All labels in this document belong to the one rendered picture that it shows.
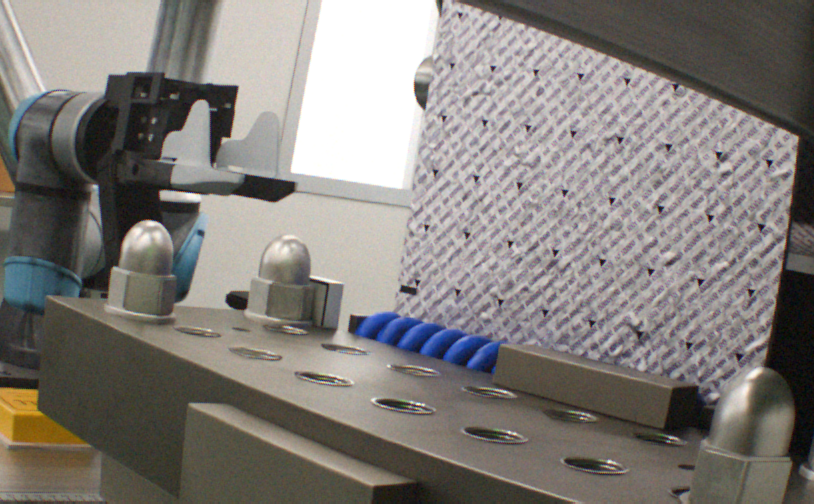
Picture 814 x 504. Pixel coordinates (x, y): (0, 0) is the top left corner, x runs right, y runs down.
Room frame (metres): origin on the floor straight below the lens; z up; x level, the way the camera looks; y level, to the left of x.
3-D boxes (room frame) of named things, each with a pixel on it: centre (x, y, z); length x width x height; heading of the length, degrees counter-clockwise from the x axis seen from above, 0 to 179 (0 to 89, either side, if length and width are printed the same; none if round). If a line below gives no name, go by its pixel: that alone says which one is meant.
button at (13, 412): (0.76, 0.24, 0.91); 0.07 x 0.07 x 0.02; 45
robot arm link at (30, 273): (0.98, 0.31, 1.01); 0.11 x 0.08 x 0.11; 2
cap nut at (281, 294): (0.62, 0.06, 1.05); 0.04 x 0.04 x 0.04
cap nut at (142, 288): (0.54, 0.12, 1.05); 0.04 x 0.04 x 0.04
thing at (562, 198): (0.57, -0.08, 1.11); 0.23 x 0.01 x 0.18; 45
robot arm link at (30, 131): (0.97, 0.31, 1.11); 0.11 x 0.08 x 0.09; 45
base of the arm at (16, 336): (1.42, 0.45, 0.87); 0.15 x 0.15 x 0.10
